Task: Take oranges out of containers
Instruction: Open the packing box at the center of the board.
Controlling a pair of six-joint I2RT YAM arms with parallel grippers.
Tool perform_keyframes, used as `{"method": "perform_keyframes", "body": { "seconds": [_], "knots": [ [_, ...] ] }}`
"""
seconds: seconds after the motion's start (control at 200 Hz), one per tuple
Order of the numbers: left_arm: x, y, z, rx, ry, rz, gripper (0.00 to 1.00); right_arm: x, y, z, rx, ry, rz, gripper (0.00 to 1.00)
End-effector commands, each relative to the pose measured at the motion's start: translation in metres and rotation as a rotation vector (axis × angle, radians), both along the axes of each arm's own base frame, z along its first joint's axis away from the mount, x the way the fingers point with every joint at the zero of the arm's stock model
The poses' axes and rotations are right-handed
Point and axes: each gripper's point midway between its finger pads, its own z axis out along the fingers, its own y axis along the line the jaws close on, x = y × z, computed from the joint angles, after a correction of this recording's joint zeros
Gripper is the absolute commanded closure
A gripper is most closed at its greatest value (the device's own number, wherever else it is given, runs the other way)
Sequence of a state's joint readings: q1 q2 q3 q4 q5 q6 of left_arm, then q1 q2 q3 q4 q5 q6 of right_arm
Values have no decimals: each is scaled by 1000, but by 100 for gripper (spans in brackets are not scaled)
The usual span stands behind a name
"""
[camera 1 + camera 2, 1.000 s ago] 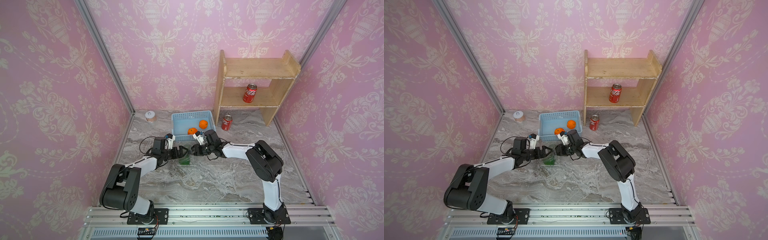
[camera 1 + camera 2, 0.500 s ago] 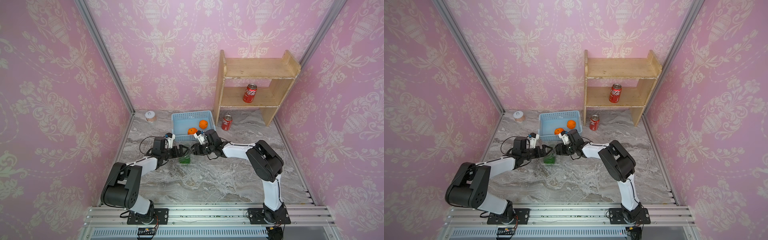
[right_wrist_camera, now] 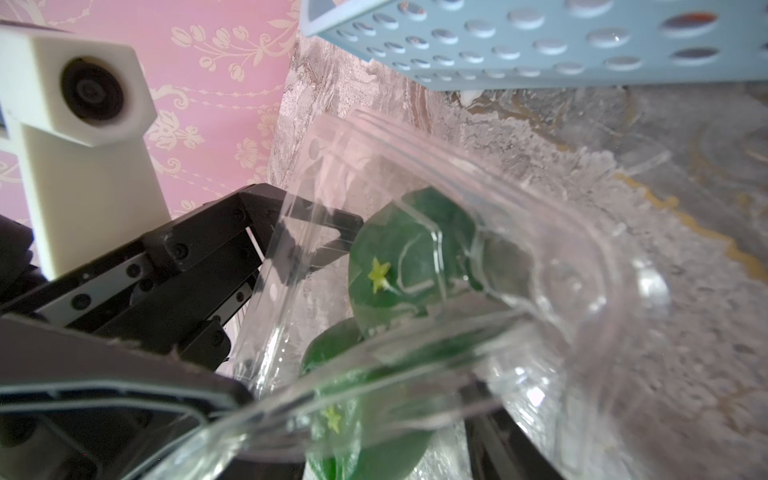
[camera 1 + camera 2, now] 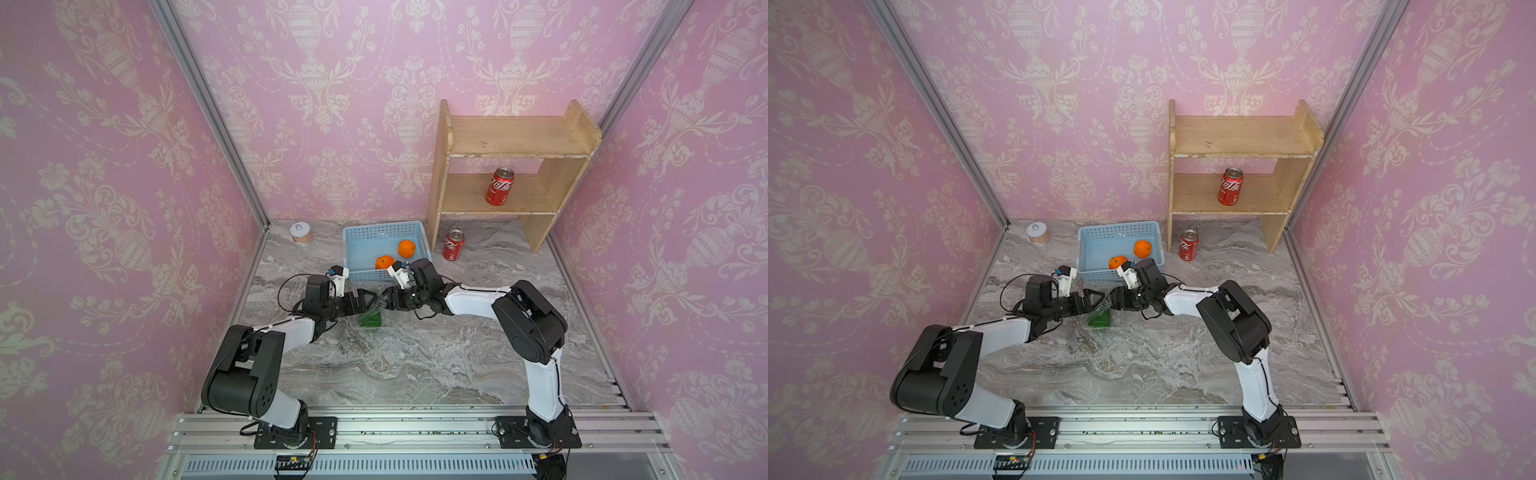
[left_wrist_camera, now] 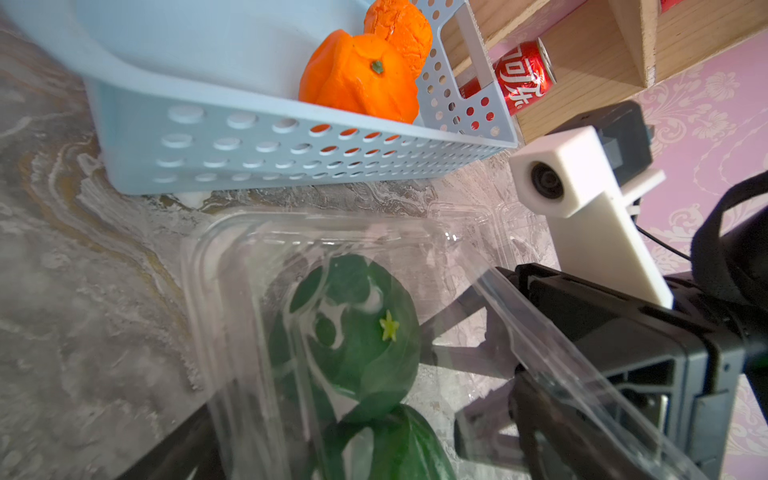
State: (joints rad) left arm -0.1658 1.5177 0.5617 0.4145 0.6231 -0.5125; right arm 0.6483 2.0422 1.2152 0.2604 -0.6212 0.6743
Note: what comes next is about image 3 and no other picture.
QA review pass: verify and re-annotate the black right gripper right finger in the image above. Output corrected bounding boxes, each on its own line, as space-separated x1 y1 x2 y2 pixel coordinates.
464 407 563 480

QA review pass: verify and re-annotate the light blue plastic basket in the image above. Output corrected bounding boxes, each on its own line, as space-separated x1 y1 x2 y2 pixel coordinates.
300 0 767 91

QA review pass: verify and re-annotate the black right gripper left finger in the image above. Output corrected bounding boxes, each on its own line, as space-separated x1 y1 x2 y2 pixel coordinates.
1 314 253 479

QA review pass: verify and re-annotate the green fruit left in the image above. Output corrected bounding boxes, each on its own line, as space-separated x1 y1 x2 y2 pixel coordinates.
300 318 432 479

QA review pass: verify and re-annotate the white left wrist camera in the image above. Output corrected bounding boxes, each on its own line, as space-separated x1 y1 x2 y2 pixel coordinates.
1 21 170 279

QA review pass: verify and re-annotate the clear plastic green fruit clamshell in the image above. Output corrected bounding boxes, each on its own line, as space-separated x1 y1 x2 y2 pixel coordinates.
149 108 669 479

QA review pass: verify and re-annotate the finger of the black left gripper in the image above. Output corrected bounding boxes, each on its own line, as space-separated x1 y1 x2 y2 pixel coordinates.
161 184 363 282

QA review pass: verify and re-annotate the green fruit right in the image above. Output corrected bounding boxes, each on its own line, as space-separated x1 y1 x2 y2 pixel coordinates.
348 187 483 337

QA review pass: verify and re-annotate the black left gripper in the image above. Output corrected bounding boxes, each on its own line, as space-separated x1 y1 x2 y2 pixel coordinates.
1 216 261 360

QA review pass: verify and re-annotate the green fruit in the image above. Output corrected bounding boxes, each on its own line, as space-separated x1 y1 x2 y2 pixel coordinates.
348 187 483 337
300 318 432 479

